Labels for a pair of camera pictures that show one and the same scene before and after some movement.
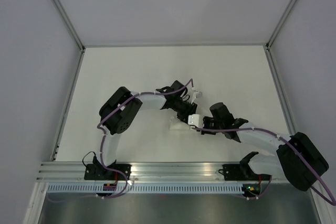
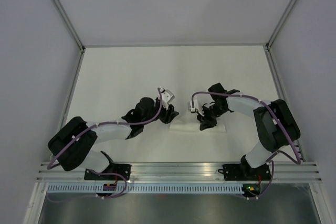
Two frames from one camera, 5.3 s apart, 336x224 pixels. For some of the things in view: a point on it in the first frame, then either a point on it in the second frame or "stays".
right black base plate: x=241 y=172 stays
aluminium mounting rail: x=71 y=172 stays
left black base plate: x=93 y=171 stays
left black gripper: x=184 y=116 -> x=169 y=114
